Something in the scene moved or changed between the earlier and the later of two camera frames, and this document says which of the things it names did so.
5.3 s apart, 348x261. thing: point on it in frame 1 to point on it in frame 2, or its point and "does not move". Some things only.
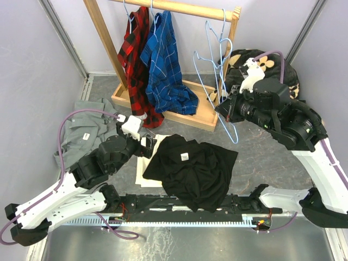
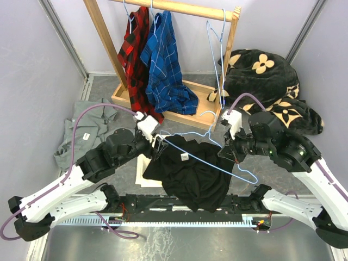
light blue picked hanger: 196,53 to 216,141
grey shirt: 84,131 does not move
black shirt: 196,174 does not move
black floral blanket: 276,68 does not move
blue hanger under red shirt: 129,16 does not move
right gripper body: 241,105 to 242,144
